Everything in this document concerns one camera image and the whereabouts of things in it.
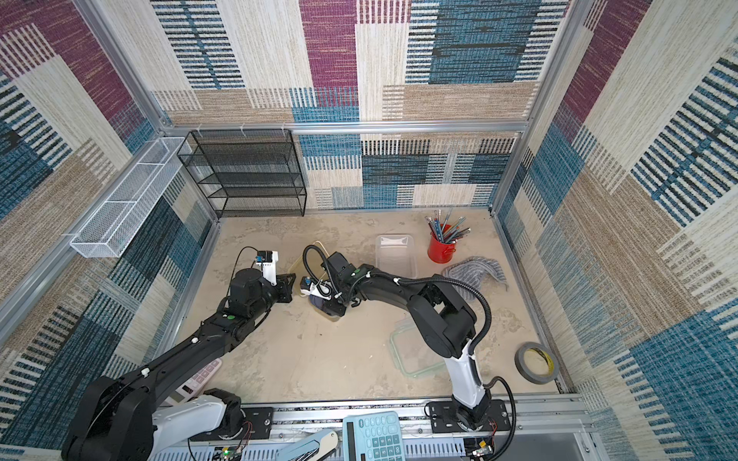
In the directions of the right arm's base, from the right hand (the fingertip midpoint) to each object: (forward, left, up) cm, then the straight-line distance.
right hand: (333, 304), depth 91 cm
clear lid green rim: (-14, -24, -4) cm, 28 cm away
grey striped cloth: (+11, -45, +1) cm, 46 cm away
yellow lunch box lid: (+3, +4, +18) cm, 19 cm away
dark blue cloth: (-3, +3, +7) cm, 9 cm away
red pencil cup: (+17, -36, +3) cm, 40 cm away
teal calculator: (-35, -12, -1) cm, 37 cm away
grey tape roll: (-21, -53, -1) cm, 57 cm away
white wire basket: (+6, +50, +31) cm, 59 cm away
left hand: (+4, +10, +11) cm, 15 cm away
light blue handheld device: (-37, +4, -1) cm, 37 cm away
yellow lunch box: (-7, -1, +10) cm, 12 cm away
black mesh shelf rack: (+46, +34, +16) cm, 60 cm away
